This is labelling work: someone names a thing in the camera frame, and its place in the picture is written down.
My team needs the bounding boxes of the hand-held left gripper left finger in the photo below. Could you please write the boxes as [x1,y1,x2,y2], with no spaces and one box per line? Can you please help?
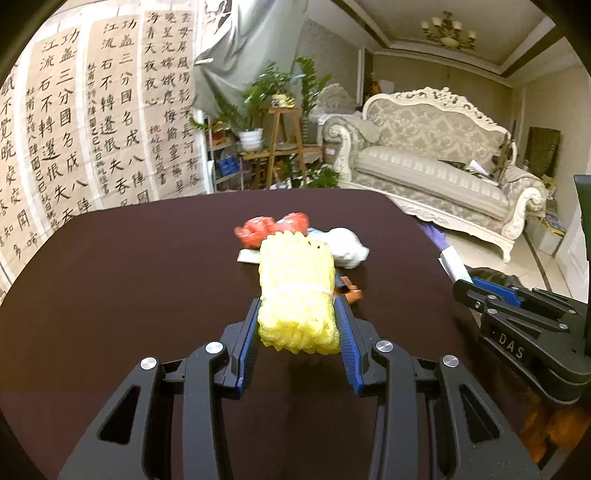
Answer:
[58,298,262,480]

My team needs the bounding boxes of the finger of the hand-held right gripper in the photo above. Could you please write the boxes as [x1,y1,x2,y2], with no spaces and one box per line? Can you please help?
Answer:
[471,276,583,311]
[452,279,525,325]

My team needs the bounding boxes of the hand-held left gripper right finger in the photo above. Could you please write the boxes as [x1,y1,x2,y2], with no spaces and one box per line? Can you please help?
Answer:
[333,295,541,480]

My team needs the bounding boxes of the orange-brown paper wrapper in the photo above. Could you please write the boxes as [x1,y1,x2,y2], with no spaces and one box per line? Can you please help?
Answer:
[336,276,363,305]

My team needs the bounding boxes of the yellow foam net bundle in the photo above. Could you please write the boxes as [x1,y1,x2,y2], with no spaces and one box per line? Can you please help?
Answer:
[257,231,341,356]

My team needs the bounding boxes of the white bag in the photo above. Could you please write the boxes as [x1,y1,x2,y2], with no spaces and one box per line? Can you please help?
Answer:
[323,227,370,269]

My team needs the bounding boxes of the red plastic bag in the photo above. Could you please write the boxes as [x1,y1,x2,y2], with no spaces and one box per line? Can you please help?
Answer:
[235,212,309,250]

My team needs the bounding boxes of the purple cloth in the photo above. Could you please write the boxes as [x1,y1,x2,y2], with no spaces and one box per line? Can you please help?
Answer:
[416,220,451,252]

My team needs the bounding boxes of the plastic storage box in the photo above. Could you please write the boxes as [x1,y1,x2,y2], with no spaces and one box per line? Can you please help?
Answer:
[538,212,568,257]

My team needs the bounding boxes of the orange cloth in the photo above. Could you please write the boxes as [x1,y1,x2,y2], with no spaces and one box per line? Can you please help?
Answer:
[519,392,591,467]

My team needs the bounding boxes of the loose papers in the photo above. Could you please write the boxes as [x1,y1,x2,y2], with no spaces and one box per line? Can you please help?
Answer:
[438,159,498,185]

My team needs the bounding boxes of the ornate white sofa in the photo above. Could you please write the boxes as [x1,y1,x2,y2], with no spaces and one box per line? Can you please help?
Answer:
[321,88,549,264]

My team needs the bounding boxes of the dark toy rifle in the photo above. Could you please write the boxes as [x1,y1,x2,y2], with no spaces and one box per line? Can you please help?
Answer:
[498,134,519,177]

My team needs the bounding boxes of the brown woven board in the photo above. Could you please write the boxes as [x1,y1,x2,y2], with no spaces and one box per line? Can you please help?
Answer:
[526,127,562,180]

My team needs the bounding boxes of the low leafy plant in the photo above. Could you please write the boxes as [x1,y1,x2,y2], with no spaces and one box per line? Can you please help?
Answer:
[302,166,343,189]

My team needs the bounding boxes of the metal shelf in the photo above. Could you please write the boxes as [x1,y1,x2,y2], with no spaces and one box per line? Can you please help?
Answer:
[205,134,245,195]

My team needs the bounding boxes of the plant in white pot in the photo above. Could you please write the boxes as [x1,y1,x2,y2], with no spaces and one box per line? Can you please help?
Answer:
[190,83,267,152]

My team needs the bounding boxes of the wooden plant stand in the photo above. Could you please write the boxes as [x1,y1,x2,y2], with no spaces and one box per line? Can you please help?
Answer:
[242,107,325,190]

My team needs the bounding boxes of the ornate armchair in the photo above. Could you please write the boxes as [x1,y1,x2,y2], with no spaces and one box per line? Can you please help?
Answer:
[318,85,366,139]

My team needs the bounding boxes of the small plant in decorated pot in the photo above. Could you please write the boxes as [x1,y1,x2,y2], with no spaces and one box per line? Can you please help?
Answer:
[252,62,298,109]

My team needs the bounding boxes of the tall green plant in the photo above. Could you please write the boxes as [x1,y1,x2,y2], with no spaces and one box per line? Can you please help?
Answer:
[295,58,334,145]

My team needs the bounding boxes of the chandelier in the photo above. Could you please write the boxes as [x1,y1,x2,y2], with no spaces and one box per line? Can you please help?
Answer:
[421,11,477,49]

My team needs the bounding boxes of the row of calligraphy sheets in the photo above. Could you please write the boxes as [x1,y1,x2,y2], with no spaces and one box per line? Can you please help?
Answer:
[0,0,205,298]

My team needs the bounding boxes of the grey curtain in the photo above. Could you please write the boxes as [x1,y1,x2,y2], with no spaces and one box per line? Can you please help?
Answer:
[194,0,297,117]

